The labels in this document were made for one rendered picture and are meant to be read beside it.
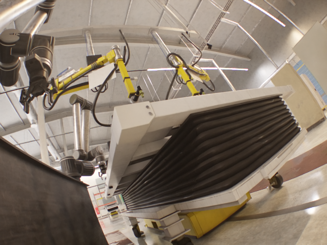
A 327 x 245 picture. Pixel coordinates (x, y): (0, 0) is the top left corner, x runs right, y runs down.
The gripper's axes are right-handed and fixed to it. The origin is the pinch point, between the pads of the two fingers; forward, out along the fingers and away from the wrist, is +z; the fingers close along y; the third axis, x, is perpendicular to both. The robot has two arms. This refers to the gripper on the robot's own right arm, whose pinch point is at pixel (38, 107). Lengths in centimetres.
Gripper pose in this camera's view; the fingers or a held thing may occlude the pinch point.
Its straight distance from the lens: 60.0
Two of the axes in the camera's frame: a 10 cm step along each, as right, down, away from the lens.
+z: 3.9, 8.5, -3.6
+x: 1.6, -4.5, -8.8
